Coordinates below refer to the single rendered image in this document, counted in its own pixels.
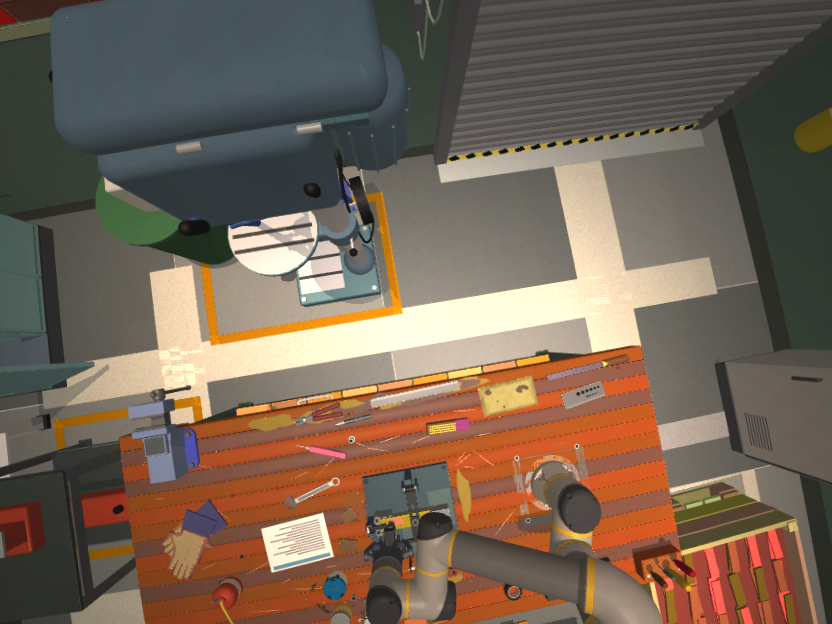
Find crate of red parts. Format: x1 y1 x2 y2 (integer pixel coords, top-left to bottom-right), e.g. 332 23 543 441
668 480 832 624

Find blue bench vise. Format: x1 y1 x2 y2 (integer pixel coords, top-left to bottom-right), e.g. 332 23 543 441
127 385 200 486

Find brown tool rack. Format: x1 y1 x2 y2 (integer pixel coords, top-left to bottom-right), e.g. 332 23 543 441
631 537 701 593

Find grey drill gauge plate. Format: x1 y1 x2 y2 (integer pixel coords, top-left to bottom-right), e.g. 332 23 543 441
560 380 608 411

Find grey metal cabinet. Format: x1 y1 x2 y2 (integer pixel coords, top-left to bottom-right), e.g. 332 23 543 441
714 348 832 486

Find blue folded cloth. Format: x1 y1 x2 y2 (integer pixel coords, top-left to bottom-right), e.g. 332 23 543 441
181 499 229 538

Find tan work glove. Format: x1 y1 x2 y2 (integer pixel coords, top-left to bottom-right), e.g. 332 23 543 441
160 524 213 580

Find red handled pliers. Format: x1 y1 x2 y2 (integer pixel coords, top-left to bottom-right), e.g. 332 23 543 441
291 400 344 428

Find clear mounting plate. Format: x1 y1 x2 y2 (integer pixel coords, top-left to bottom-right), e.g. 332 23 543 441
512 444 590 529

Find white paper sheet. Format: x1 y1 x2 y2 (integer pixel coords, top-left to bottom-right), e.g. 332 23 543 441
260 511 335 574

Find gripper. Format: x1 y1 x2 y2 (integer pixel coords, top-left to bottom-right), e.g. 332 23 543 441
365 525 416 565

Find grey steel rule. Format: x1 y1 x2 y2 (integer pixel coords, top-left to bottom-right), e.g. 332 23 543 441
369 379 490 411

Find grey green table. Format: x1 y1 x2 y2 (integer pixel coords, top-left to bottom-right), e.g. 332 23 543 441
0 360 96 398

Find tan stained cloth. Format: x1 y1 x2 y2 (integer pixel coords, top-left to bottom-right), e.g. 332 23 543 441
478 376 540 418

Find yellow cylinder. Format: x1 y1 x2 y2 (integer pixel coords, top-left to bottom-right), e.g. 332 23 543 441
793 106 832 155

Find white hanging cable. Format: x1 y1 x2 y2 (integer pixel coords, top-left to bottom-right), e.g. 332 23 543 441
413 0 451 61

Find teal cabinet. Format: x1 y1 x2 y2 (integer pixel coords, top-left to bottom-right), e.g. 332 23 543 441
0 213 66 347

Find teal fixture base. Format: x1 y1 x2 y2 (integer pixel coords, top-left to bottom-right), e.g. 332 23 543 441
361 462 454 529

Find grey roller shutter door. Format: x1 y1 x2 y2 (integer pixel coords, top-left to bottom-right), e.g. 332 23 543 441
433 0 832 165

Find silver spanner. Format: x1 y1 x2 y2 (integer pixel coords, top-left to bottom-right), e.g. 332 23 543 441
283 476 342 510

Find green round drum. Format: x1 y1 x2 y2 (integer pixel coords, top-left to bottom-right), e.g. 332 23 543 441
94 175 237 266

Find blue grey drill press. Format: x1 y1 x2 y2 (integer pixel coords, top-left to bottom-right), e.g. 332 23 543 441
47 0 411 311

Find dark green machine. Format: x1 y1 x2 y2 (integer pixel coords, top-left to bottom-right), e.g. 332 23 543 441
0 447 133 616

